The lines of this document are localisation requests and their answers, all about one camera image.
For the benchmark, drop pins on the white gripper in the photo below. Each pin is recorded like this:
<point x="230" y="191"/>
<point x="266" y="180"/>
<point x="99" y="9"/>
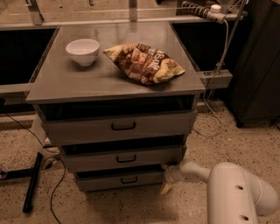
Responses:
<point x="171" y="174"/>

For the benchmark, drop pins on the grey bottom drawer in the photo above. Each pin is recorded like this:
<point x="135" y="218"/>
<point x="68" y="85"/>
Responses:
<point x="89" y="181"/>

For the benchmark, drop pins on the grey drawer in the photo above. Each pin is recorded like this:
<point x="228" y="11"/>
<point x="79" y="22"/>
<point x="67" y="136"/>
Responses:
<point x="114" y="159"/>
<point x="89" y="181"/>
<point x="119" y="127"/>

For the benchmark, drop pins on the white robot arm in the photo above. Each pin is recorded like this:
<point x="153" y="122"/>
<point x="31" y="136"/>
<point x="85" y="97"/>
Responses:
<point x="234" y="194"/>

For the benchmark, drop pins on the grey middle drawer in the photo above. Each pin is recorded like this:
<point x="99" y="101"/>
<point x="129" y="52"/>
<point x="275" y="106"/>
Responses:
<point x="114" y="159"/>

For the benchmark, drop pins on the grey top drawer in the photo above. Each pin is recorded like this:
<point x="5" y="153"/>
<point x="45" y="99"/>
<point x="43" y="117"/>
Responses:
<point x="119" y="127"/>

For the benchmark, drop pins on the grey drawer cabinet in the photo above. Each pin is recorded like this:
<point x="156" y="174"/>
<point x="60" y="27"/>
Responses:
<point x="64" y="90"/>

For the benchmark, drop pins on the brown yellow chip bag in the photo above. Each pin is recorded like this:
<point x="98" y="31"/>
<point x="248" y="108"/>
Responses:
<point x="143" y="63"/>

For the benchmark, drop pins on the black floor bar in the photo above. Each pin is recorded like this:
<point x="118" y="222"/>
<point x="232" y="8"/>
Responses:
<point x="27" y="208"/>

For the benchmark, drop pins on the white ceramic bowl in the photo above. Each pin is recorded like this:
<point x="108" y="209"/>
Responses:
<point x="83" y="51"/>

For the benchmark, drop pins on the white power strip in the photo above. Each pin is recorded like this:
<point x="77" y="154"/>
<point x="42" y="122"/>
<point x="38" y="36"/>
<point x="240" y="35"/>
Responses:
<point x="212" y="13"/>

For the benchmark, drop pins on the grey metal rail frame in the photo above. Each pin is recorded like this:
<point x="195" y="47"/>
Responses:
<point x="211" y="81"/>

